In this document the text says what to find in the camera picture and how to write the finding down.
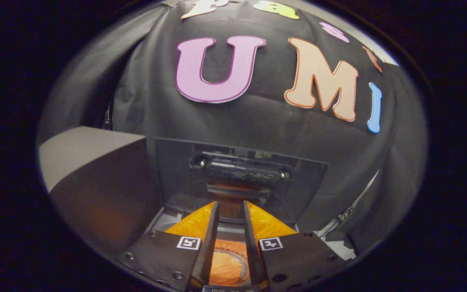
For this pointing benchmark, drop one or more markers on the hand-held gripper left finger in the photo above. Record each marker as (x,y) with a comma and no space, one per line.
(209,243)

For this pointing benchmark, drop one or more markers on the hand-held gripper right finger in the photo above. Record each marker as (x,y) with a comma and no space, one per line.
(251,243)

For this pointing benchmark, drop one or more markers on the orange garment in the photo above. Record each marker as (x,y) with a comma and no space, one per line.
(227,267)

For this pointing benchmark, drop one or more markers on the grey washing machine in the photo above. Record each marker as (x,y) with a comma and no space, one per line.
(164,217)

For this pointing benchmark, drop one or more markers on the dark washing machine lid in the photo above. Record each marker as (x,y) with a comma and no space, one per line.
(241,174)

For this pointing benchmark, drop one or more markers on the black light stand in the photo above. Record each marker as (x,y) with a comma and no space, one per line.
(345,213)

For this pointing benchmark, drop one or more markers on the black backdrop cloth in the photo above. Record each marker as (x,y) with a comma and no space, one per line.
(258,121)

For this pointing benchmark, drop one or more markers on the beige and dark cabinet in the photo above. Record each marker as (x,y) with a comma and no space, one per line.
(95,194)

